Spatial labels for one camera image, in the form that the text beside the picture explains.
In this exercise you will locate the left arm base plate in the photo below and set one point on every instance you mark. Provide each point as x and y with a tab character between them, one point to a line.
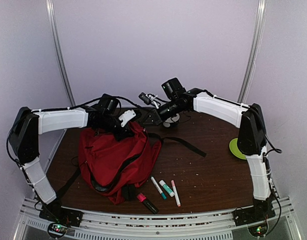
67	217

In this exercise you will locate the right aluminium corner post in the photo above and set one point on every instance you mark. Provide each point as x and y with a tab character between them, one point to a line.
254	49

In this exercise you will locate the left aluminium corner post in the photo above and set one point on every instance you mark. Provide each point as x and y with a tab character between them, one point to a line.
58	51

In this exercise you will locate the dark blue white bowl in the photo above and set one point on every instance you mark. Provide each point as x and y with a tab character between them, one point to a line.
172	121

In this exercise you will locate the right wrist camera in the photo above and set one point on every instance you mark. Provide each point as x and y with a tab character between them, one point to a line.
150	99

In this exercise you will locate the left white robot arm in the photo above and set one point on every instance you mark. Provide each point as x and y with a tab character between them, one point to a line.
22	141

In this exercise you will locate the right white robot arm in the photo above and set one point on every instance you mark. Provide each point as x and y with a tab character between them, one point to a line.
252	141

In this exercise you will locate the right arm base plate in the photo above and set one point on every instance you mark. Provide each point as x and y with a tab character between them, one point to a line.
250	215

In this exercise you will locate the pink white marker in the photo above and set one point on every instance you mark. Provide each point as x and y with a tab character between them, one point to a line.
174	188

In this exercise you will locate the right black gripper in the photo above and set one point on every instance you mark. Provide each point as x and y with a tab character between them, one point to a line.
156	117

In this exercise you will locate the pink black highlighter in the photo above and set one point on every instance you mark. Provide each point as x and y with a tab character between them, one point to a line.
147	203

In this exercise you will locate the aluminium front rail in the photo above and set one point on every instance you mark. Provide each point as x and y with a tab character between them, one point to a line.
214	225

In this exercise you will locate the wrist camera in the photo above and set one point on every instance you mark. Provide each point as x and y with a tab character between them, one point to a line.
150	99
127	116

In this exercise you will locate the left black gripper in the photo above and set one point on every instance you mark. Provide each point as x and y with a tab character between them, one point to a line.
125	133

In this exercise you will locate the teal white marker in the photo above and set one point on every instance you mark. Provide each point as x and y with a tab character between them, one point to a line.
156	185

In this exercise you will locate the white green glue stick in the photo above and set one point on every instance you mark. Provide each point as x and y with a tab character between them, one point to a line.
167	188

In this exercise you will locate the green plate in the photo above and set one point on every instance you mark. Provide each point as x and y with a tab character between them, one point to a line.
233	147

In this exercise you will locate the red backpack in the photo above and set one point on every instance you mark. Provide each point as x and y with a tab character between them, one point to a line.
115	168

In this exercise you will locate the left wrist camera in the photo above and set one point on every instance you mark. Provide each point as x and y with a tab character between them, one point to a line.
127	116

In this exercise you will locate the aluminium corner post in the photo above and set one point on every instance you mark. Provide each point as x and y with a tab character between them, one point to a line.
58	51
254	49

